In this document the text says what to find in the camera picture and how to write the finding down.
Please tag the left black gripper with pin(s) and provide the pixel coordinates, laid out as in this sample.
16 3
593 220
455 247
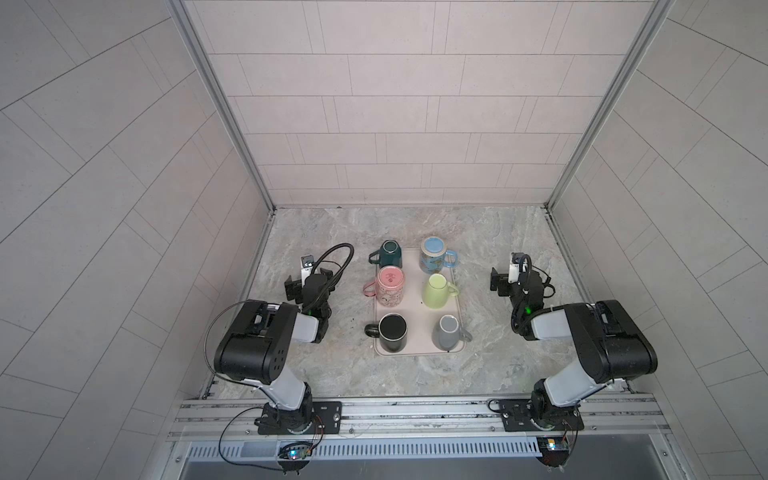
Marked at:
292 288

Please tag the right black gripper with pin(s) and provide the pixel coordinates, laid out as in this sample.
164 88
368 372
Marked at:
498 281

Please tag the dark green mug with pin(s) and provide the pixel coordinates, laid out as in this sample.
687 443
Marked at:
388 254

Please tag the blue butterfly mug yellow inside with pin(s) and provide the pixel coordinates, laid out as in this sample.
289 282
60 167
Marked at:
435 256

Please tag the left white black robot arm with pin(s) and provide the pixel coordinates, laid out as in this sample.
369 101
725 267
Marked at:
255 348

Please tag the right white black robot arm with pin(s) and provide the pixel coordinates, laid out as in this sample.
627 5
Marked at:
609 346

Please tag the pink mug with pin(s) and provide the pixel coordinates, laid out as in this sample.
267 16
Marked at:
387 287

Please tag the black mug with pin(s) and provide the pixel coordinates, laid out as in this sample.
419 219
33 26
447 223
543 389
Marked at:
391 331

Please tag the light green mug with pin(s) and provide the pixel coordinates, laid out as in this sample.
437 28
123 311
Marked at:
438 291

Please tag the grey mug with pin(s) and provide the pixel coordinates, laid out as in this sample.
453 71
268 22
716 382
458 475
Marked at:
449 333

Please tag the beige rectangular tray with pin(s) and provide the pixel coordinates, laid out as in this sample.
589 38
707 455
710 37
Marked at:
421 320

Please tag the right controller circuit board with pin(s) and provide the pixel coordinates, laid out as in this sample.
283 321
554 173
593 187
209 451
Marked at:
555 451

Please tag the controller circuit board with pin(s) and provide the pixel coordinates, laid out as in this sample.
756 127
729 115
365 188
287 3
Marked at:
555 451
293 457

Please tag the left controller circuit board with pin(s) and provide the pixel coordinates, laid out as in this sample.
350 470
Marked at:
293 457

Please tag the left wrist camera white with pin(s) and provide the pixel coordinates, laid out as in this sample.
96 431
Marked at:
307 264

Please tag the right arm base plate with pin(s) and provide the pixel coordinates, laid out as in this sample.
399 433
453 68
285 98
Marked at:
520 415

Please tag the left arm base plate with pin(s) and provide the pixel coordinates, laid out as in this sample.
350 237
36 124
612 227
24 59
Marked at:
324 416

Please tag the aluminium mounting rail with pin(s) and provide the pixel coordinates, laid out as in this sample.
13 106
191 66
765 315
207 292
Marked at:
415 417

